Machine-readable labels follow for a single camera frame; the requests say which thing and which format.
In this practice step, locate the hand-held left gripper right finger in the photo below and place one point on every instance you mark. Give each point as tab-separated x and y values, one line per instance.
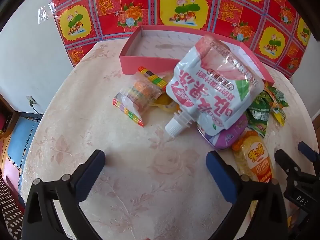
220	173

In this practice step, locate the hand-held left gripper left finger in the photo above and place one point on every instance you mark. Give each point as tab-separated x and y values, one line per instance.
93	170

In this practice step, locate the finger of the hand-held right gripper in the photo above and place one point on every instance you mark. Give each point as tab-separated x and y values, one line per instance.
308	151
287	163

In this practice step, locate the yellow orange rice cracker packet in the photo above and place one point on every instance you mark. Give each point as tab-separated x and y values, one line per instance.
255	160

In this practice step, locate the purple snack packet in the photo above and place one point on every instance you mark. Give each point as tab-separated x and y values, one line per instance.
225	140

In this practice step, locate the small yellow snack packet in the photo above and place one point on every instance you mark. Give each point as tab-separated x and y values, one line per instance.
279	116

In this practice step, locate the white pink jelly drink pouch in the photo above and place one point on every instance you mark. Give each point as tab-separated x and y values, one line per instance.
212	92

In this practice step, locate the rainbow-edged clear candy packet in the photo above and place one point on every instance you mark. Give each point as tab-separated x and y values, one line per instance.
140	92

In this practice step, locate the pink shallow cardboard box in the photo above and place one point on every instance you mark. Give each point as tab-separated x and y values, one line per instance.
150	45

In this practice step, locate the brown wooden furniture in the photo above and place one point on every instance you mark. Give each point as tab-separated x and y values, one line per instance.
316	117

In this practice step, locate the colourful foam floor mat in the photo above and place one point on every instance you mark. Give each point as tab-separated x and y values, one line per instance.
22	135

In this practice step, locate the dotted dark cloth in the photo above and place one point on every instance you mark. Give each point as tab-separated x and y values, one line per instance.
11	205

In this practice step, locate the dark wooden cabinet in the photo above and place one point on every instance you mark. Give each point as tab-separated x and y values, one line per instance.
7	112

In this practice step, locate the white wall socket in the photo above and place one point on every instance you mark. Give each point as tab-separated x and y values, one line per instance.
31	101

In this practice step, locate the red floral printed wall cloth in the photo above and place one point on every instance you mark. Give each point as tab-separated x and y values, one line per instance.
107	22

